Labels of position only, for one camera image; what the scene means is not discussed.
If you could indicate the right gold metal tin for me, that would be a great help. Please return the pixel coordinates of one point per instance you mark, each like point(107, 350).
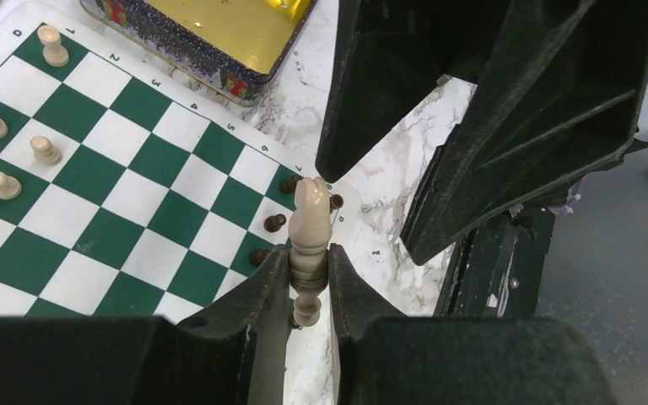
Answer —
point(234, 47)

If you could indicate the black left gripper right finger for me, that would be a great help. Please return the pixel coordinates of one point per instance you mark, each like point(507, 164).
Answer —
point(386, 357)

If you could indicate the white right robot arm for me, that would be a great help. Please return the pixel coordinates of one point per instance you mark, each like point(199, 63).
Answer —
point(561, 90)

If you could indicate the dark chess piece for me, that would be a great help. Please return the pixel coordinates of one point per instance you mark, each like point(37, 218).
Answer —
point(288, 184)
point(258, 256)
point(336, 202)
point(274, 223)

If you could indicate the green white chess board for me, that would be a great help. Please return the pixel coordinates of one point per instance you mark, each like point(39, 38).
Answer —
point(160, 196)

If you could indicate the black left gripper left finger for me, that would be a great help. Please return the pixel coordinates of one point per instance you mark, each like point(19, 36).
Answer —
point(230, 352)

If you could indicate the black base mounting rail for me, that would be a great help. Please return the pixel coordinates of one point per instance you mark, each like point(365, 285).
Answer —
point(496, 269)

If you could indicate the light wooden knight piece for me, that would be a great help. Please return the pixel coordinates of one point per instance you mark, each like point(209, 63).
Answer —
point(310, 230)

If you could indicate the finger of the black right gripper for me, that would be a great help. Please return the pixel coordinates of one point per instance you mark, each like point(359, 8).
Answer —
point(389, 56)
point(559, 96)

